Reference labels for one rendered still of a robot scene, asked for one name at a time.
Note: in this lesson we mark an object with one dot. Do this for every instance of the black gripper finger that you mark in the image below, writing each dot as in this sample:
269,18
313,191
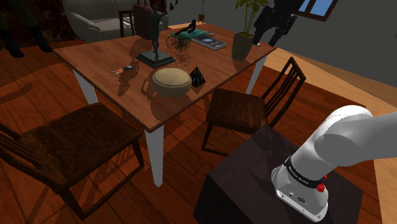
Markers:
260,31
280,34

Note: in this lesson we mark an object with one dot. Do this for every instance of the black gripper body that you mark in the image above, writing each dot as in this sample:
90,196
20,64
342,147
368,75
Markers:
280,12

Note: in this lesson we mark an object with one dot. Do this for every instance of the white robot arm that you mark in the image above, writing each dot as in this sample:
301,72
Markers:
328,145

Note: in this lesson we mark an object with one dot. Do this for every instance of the green plant in olive pot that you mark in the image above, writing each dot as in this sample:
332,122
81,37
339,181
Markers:
242,45

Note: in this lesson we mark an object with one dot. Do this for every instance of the teal book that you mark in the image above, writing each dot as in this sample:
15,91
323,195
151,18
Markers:
200,33

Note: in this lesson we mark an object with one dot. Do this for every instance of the small potted plant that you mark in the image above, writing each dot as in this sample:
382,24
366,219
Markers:
202,15

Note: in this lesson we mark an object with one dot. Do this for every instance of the black curved sculpture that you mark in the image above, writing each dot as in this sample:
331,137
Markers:
189,27

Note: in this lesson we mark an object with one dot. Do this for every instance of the black pyramid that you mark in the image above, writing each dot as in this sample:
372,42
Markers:
197,78

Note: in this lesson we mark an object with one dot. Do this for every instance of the dark wooden chair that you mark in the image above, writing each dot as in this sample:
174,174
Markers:
77,136
235,108

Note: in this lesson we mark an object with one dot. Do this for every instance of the beige round bowl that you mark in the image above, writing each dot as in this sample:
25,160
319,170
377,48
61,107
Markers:
171,81

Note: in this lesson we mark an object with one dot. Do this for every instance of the dark human figure statue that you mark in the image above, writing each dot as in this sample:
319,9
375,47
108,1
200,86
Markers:
155,34

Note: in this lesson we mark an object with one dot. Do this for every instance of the dark side table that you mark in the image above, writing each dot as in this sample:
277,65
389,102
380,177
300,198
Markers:
126,14

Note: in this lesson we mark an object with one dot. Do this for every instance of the orange and black keys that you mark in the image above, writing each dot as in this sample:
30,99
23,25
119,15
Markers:
122,69

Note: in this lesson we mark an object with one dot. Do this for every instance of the dark robot stand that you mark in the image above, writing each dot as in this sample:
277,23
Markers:
242,173

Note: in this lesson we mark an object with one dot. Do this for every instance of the wooden table with white legs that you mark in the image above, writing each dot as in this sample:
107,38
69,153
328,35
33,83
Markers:
102,56

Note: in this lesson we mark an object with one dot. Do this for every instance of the grey sofa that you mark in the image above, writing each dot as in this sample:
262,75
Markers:
93,21

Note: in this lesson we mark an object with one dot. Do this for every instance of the window with brown frame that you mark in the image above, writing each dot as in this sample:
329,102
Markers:
316,7

